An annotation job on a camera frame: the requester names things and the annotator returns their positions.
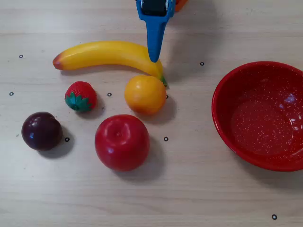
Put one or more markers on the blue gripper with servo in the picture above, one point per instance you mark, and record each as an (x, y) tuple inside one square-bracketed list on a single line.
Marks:
[(154, 9)]

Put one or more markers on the yellow plastic banana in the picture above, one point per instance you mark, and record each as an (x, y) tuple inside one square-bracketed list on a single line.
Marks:
[(99, 54)]

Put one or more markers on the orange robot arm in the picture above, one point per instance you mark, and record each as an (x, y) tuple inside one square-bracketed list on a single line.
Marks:
[(181, 4)]

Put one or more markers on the red speckled enamel bowl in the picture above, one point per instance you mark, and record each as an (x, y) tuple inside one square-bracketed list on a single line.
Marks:
[(258, 127)]

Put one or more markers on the orange plastic fruit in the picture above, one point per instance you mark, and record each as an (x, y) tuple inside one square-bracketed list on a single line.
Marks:
[(144, 94)]

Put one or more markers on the red plastic strawberry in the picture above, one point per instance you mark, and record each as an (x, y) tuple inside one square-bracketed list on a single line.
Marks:
[(81, 93)]

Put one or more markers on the red plastic apple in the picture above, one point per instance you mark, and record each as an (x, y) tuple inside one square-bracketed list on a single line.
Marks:
[(122, 144)]

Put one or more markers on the dark purple plastic plum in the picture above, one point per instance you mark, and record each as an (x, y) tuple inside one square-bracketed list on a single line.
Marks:
[(41, 131)]

